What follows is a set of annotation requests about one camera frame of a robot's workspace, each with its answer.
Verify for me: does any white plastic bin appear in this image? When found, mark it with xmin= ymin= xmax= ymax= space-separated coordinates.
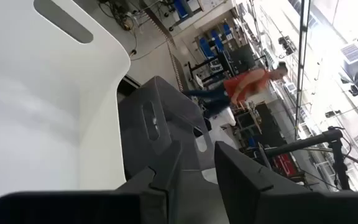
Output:
xmin=0 ymin=0 xmax=132 ymax=224

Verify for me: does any overhead rig frame beam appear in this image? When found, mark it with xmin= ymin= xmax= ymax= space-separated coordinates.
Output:
xmin=293 ymin=0 xmax=311 ymax=142

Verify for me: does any person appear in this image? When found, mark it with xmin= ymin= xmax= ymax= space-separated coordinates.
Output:
xmin=181 ymin=61 xmax=288 ymax=118

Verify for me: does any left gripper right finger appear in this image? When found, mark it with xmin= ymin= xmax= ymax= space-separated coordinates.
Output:
xmin=214 ymin=141 xmax=358 ymax=224

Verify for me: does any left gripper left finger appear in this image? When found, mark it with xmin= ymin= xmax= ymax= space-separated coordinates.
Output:
xmin=0 ymin=140 xmax=183 ymax=224

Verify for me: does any grey translucent plastic bin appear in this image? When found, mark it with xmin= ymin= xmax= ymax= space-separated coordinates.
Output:
xmin=117 ymin=75 xmax=228 ymax=224

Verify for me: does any shelf with blue bins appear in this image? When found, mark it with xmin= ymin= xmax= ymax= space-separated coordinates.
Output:
xmin=196 ymin=21 xmax=241 ymax=62

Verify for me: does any tangle of black cables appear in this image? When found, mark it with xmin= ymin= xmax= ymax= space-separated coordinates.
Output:
xmin=98 ymin=0 xmax=142 ymax=60

